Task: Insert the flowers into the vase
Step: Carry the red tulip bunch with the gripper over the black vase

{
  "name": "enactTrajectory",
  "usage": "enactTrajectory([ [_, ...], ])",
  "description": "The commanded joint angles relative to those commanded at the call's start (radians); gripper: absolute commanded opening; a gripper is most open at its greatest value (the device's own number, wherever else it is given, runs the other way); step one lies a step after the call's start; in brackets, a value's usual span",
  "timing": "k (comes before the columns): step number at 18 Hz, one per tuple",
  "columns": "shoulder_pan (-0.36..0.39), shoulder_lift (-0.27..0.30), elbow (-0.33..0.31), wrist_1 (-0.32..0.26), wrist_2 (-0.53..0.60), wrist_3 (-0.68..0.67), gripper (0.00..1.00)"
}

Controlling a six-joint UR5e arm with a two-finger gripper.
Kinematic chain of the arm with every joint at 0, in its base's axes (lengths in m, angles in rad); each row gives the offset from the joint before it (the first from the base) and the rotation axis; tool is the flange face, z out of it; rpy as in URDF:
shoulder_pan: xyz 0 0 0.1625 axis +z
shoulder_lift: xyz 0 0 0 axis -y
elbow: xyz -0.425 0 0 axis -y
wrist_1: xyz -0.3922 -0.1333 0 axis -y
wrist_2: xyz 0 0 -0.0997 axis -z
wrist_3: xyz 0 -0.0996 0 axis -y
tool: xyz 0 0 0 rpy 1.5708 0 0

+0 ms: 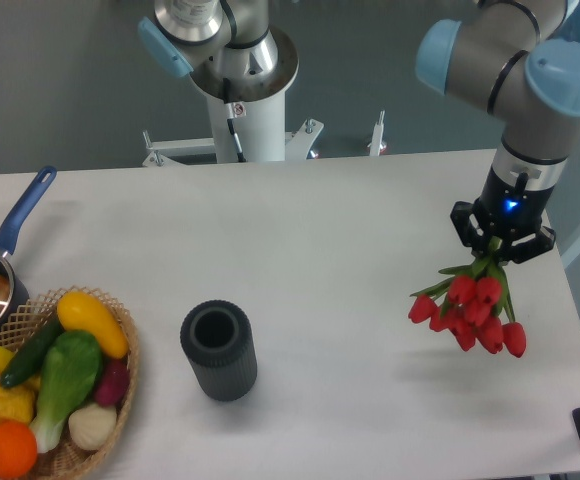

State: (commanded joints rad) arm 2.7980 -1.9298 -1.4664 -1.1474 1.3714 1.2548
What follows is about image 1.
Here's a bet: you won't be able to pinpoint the orange fruit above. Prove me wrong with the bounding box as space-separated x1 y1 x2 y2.
0 421 37 479

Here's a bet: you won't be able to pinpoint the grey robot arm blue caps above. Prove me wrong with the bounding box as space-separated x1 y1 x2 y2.
415 1 580 264

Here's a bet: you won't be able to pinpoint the dark green cucumber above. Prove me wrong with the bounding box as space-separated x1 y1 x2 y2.
0 315 64 388

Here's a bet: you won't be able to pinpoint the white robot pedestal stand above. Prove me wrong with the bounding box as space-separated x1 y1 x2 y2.
141 84 389 168

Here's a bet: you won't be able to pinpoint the yellow squash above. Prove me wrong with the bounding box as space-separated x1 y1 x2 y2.
56 291 129 360

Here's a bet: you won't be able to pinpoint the purple red radish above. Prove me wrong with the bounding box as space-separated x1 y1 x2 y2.
93 359 130 407

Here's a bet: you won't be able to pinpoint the woven wicker basket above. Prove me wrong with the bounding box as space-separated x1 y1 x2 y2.
0 286 139 479

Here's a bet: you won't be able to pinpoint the blue handled saucepan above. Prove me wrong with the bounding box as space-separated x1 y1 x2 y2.
0 166 57 328

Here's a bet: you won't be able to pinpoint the dark grey ribbed vase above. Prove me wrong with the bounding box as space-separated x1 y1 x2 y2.
180 300 258 402

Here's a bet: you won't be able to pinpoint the white garlic bulb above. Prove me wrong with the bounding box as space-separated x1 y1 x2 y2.
68 403 117 451

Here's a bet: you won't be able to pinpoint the red tulip bouquet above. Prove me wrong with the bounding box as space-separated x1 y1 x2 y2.
407 238 527 358

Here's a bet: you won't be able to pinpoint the yellow corn cob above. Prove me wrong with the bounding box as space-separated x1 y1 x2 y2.
0 380 37 429

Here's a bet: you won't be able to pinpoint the black cable on pedestal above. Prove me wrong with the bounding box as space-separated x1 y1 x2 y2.
220 78 247 164

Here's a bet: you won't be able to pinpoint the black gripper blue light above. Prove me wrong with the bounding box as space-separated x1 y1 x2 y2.
450 167 556 264

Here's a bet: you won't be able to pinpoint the green bok choy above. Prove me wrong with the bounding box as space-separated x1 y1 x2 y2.
29 330 102 454

